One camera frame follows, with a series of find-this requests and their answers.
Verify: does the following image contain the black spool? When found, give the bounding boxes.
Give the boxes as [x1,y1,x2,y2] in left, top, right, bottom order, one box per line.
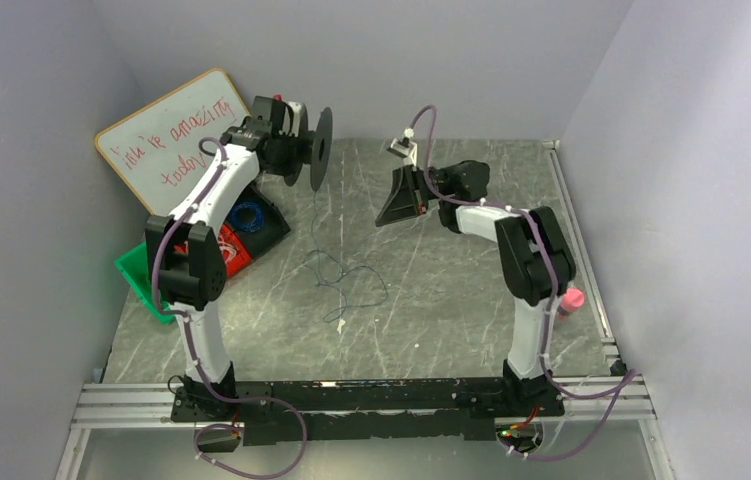
[283,107,333,192]

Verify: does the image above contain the blue cable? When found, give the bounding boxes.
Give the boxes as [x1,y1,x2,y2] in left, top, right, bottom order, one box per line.
[229,201,270,234]
[302,188,391,325]

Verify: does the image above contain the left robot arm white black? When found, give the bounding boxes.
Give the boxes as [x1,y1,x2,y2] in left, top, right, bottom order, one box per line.
[145,95,308,402]

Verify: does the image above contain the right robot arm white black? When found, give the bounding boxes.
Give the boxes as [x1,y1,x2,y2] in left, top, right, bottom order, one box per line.
[375,160,576,400]

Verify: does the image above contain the black bin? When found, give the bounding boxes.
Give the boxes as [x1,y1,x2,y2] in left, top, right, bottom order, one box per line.
[226,184,291,259]

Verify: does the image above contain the red bin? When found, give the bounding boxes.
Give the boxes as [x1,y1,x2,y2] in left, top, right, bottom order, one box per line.
[217,222,252,279]

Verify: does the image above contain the whiteboard with red writing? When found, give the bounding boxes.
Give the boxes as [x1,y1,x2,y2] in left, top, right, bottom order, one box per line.
[94,68,249,215]

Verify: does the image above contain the pink marker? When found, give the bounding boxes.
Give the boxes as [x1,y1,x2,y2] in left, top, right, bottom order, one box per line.
[556,287,585,321]

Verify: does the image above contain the green bin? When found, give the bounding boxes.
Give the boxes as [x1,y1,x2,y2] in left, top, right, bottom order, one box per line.
[114,242,175,325]

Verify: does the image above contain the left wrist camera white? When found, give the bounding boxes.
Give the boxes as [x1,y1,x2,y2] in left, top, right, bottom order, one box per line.
[272,94,308,136]

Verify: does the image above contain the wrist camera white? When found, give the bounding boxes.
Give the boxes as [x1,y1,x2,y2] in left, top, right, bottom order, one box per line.
[387,127,418,168]
[272,94,308,136]

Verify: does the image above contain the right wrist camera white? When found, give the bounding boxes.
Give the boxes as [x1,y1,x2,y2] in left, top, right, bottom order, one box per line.
[387,127,418,168]

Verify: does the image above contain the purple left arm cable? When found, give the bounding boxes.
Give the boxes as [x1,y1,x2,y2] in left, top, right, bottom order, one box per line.
[149,135,310,480]

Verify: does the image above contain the blue cable in bin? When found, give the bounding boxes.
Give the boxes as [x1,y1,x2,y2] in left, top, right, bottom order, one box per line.
[229,201,270,234]

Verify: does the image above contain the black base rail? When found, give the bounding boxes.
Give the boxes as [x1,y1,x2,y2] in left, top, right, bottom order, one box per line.
[170,370,565,446]

